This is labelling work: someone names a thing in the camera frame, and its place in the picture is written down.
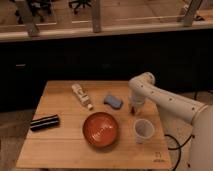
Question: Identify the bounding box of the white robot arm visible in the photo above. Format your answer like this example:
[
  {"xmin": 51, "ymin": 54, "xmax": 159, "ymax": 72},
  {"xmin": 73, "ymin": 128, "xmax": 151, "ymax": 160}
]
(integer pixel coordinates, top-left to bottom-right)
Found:
[{"xmin": 128, "ymin": 72, "xmax": 213, "ymax": 171}]

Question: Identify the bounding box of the white ceramic cup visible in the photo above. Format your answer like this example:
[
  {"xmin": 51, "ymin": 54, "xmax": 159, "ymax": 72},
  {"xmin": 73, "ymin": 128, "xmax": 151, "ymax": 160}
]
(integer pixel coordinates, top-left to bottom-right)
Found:
[{"xmin": 133, "ymin": 119, "xmax": 155, "ymax": 144}]

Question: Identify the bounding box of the blue sponge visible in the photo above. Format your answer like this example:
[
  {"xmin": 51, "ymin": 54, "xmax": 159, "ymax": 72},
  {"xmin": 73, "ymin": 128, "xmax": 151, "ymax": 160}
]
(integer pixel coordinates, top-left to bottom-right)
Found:
[{"xmin": 104, "ymin": 95, "xmax": 123, "ymax": 109}]

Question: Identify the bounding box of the red-orange bowl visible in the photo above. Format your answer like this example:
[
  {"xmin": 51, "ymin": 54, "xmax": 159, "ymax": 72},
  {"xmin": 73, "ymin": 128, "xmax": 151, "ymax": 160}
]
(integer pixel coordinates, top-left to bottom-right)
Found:
[{"xmin": 82, "ymin": 112, "xmax": 119, "ymax": 148}]

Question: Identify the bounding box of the white tube bottle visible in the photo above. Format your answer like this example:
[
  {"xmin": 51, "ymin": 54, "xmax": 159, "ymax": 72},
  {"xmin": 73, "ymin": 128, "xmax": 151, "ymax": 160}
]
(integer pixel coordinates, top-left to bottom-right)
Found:
[{"xmin": 71, "ymin": 84, "xmax": 93, "ymax": 110}]

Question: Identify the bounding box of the black striped cylinder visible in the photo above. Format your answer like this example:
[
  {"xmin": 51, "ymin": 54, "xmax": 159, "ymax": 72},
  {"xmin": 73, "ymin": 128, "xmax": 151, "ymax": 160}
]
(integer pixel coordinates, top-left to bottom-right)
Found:
[{"xmin": 30, "ymin": 115, "xmax": 60, "ymax": 131}]

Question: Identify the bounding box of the black office chair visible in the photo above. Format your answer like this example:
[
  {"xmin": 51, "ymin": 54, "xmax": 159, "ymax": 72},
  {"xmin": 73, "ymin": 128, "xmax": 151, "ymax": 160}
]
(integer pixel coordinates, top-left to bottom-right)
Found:
[
  {"xmin": 9, "ymin": 0, "xmax": 52, "ymax": 24},
  {"xmin": 68, "ymin": 0, "xmax": 91, "ymax": 14}
]

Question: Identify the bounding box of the black office chair left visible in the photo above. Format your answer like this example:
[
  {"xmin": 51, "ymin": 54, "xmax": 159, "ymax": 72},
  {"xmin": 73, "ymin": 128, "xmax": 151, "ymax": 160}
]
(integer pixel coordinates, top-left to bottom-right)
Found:
[{"xmin": 9, "ymin": 0, "xmax": 52, "ymax": 24}]

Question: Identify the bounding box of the black cable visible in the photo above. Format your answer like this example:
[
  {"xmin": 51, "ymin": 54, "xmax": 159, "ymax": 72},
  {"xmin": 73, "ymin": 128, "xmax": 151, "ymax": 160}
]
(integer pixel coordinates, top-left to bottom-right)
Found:
[{"xmin": 164, "ymin": 133, "xmax": 194, "ymax": 171}]

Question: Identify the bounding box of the metal post centre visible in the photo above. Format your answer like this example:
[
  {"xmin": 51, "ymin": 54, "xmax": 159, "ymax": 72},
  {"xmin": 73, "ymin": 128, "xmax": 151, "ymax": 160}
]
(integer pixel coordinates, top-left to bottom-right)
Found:
[{"xmin": 91, "ymin": 0, "xmax": 101, "ymax": 33}]

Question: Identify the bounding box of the metal post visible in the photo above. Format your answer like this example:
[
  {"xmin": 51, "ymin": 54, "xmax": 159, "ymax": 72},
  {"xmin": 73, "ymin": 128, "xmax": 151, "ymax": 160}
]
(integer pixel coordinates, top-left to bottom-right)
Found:
[
  {"xmin": 15, "ymin": 0, "xmax": 39, "ymax": 37},
  {"xmin": 91, "ymin": 0, "xmax": 101, "ymax": 33},
  {"xmin": 182, "ymin": 0, "xmax": 203, "ymax": 27}
]

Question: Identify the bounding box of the metal post right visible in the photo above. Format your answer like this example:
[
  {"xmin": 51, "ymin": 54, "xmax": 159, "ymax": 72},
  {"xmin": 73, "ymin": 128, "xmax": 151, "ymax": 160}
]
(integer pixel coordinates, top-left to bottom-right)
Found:
[{"xmin": 182, "ymin": 0, "xmax": 203, "ymax": 27}]

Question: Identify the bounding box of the metal post left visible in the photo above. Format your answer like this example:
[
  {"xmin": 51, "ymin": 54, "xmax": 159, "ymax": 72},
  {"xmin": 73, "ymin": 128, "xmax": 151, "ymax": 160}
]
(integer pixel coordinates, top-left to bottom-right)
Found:
[{"xmin": 15, "ymin": 0, "xmax": 39, "ymax": 37}]

